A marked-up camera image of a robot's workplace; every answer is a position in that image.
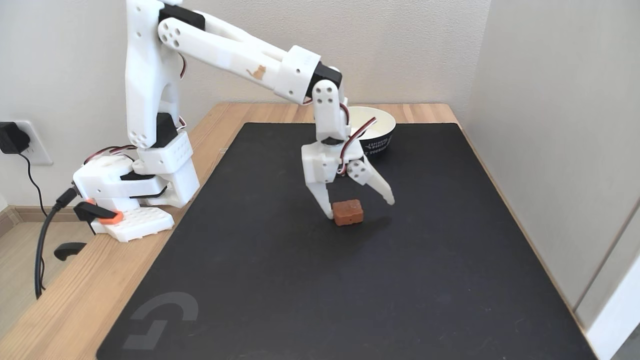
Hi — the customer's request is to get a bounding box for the brown brick toy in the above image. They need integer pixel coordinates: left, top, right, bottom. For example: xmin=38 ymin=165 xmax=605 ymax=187
xmin=332 ymin=199 xmax=364 ymax=227

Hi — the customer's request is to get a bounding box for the white paper bowl navy band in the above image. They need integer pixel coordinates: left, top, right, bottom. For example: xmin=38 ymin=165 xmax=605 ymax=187
xmin=346 ymin=106 xmax=397 ymax=156

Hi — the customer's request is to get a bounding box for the black desk mat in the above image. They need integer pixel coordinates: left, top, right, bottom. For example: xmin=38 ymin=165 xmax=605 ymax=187
xmin=96 ymin=122 xmax=598 ymax=360

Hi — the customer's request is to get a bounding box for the black orange table clamp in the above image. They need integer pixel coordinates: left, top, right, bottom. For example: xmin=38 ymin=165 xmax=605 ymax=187
xmin=54 ymin=199 xmax=124 ymax=262

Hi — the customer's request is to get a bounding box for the wooden baseboard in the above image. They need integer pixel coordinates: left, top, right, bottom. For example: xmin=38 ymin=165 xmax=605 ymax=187
xmin=0 ymin=205 xmax=77 ymax=239

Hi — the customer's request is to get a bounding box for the black power adapter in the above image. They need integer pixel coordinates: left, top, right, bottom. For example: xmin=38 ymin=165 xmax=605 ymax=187
xmin=0 ymin=122 xmax=31 ymax=155

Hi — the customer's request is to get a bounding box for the red white black servo cable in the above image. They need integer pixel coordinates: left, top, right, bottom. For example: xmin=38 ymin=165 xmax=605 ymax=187
xmin=337 ymin=102 xmax=377 ymax=176

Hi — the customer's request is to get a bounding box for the white door frame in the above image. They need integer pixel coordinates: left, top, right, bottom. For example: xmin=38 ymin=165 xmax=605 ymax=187
xmin=586 ymin=257 xmax=640 ymax=360

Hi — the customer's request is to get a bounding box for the thin black cable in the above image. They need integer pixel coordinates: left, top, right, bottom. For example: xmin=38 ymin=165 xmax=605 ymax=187
xmin=18 ymin=152 xmax=49 ymax=291

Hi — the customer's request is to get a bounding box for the thick black cable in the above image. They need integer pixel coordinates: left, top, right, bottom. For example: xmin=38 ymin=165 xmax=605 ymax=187
xmin=34 ymin=188 xmax=78 ymax=300

